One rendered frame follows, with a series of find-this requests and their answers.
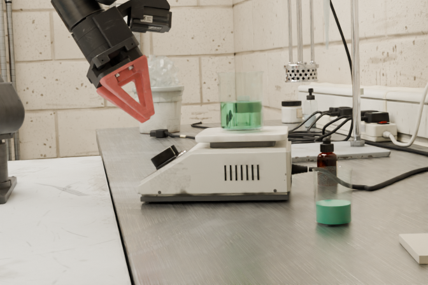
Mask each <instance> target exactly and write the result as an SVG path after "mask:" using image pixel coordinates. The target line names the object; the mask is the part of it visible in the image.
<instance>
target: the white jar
mask: <svg viewBox="0 0 428 285"><path fill-rule="evenodd" d="M301 106H302V101H282V123H301V122H302V121H303V110H302V107H301Z"/></svg>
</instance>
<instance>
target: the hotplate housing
mask: <svg viewBox="0 0 428 285"><path fill-rule="evenodd" d="M304 172H308V166H303V165H294V164H292V148H291V141H288V138H287V140H284V141H252V142H200V143H198V144H197V145H195V146H194V147H193V148H192V149H191V150H189V151H188V152H186V154H184V155H182V156H180V157H179V158H177V159H176V160H174V161H172V162H171V163H169V164H167V165H166V166H164V167H163V168H161V169H159V170H158V171H156V172H154V173H153V174H151V175H149V176H148V177H146V178H144V179H143V180H141V181H140V183H141V184H140V185H139V186H138V194H141V196H140V202H180V201H230V200H270V201H278V200H288V199H289V192H290V191H291V186H292V175H294V174H300V173H304Z"/></svg>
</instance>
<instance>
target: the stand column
mask: <svg viewBox="0 0 428 285"><path fill-rule="evenodd" d="M350 6H351V37H352V99H353V140H351V141H350V146H351V147H363V146H365V144H364V140H361V122H360V58H359V0H350Z"/></svg>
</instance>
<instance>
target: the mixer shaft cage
mask: <svg viewBox="0 0 428 285"><path fill-rule="evenodd" d="M287 8H288V32H289V62H288V64H287V65H284V66H283V69H285V78H286V81H285V82H286V83H296V82H313V81H318V79H317V68H319V64H316V62H315V47H314V21H313V0H310V43H311V62H310V64H307V62H306V61H303V25H302V1H301V0H296V16H297V62H295V64H294V62H293V58H292V12H291V0H287Z"/></svg>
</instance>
